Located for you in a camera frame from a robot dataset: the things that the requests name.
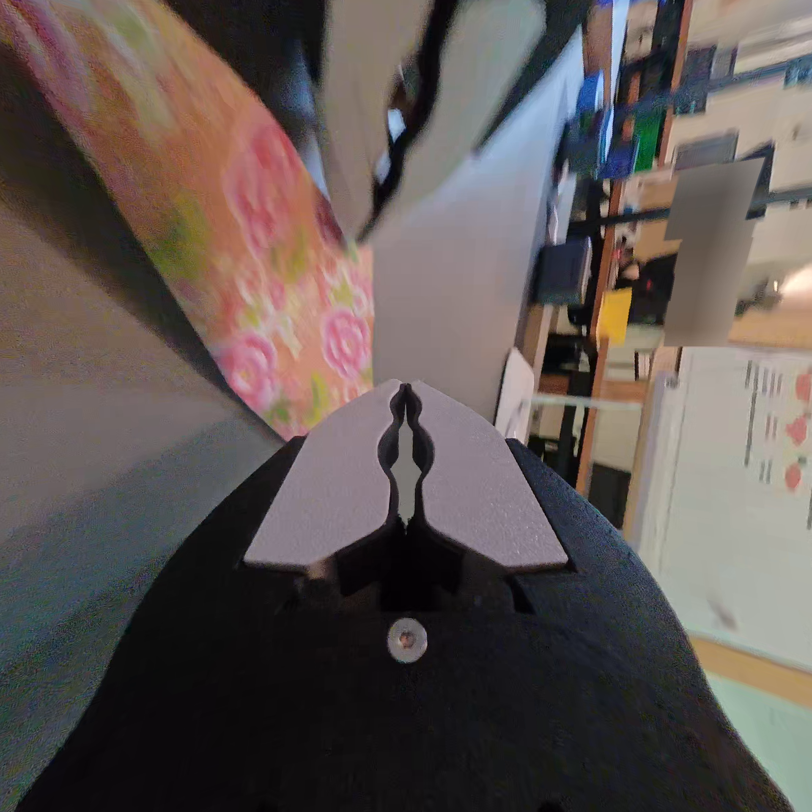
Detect black box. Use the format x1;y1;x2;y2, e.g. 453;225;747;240
538;236;595;307

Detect pink floral cloth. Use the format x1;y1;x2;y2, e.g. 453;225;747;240
0;0;376;441

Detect yellow sheet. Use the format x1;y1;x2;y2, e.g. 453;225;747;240
598;287;634;347

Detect wooden shelf unit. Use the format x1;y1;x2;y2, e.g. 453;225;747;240
527;0;812;530

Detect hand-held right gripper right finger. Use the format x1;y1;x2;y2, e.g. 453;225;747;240
408;379;569;577

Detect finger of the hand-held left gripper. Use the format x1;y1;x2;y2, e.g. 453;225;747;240
363;0;548;243
319;0;440;237

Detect whiteboard with pink figures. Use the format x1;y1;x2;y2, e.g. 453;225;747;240
631;346;812;676

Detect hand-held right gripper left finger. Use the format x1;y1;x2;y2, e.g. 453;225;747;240
244;379;405;579

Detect white sheet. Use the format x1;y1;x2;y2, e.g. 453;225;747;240
495;348;538;442

